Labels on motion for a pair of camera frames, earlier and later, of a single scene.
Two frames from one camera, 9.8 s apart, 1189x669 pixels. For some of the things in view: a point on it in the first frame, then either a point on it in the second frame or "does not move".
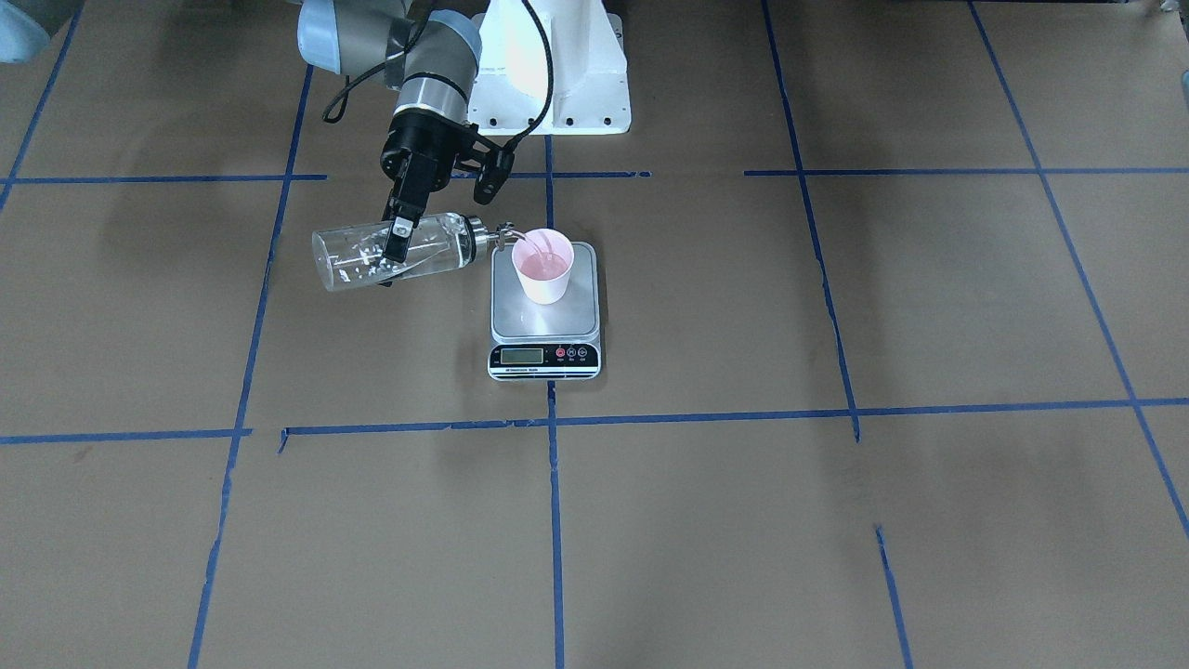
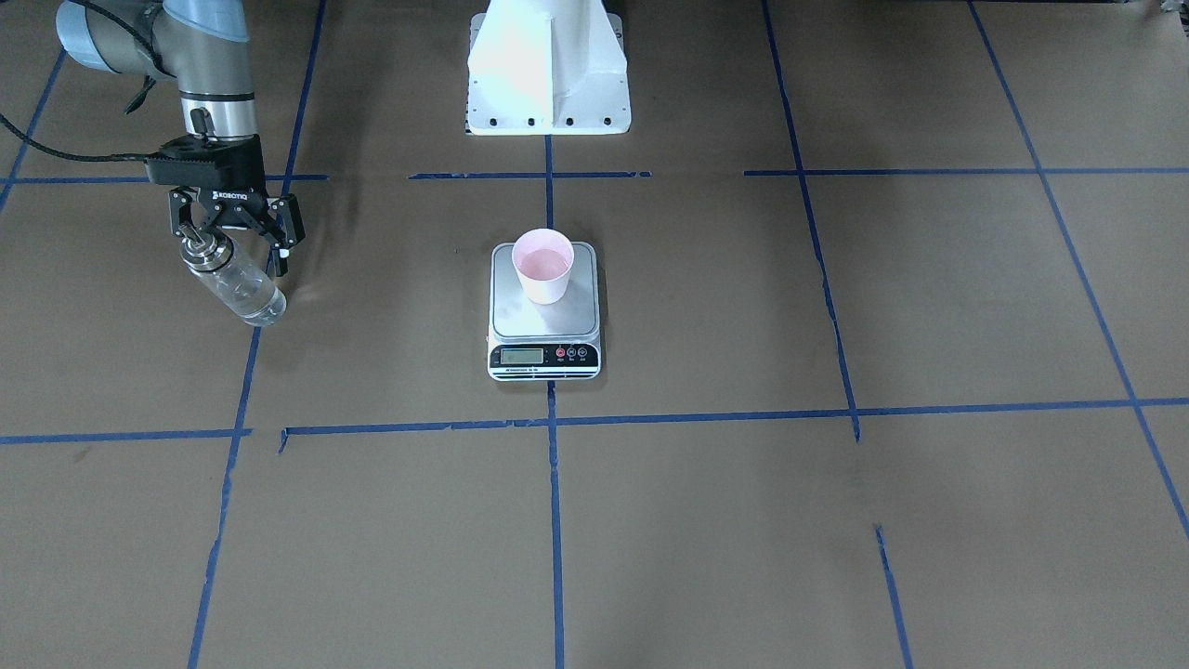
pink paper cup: [544, 261] does not move
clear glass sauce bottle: [353, 255] → [241, 287]
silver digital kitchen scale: [553, 342] does not move
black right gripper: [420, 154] → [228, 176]
